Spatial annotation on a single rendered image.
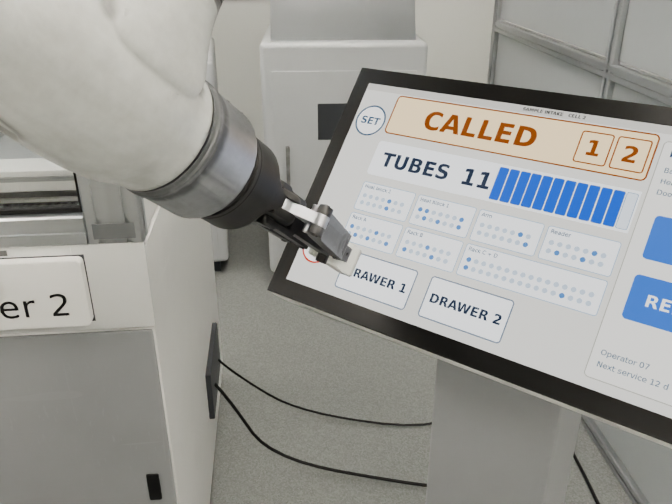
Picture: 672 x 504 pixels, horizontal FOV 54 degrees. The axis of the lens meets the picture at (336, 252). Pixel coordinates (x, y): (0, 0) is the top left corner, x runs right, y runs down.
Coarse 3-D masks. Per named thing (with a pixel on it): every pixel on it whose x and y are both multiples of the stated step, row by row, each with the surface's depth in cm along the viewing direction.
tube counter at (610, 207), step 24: (480, 168) 72; (504, 168) 71; (456, 192) 72; (480, 192) 71; (504, 192) 70; (528, 192) 69; (552, 192) 67; (576, 192) 66; (600, 192) 65; (624, 192) 64; (576, 216) 66; (600, 216) 64; (624, 216) 63
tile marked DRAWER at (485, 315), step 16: (432, 288) 70; (448, 288) 69; (464, 288) 69; (432, 304) 70; (448, 304) 69; (464, 304) 68; (480, 304) 67; (496, 304) 66; (512, 304) 66; (432, 320) 69; (448, 320) 68; (464, 320) 67; (480, 320) 67; (496, 320) 66; (480, 336) 66; (496, 336) 65
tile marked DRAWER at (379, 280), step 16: (368, 256) 75; (368, 272) 74; (384, 272) 73; (400, 272) 72; (416, 272) 72; (352, 288) 75; (368, 288) 74; (384, 288) 73; (400, 288) 72; (384, 304) 72; (400, 304) 71
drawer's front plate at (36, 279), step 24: (0, 264) 94; (24, 264) 94; (48, 264) 95; (72, 264) 95; (0, 288) 95; (24, 288) 96; (48, 288) 96; (72, 288) 97; (0, 312) 97; (24, 312) 97; (48, 312) 98; (72, 312) 98
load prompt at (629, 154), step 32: (416, 128) 78; (448, 128) 76; (480, 128) 74; (512, 128) 72; (544, 128) 70; (576, 128) 68; (608, 128) 67; (544, 160) 69; (576, 160) 67; (608, 160) 66; (640, 160) 64
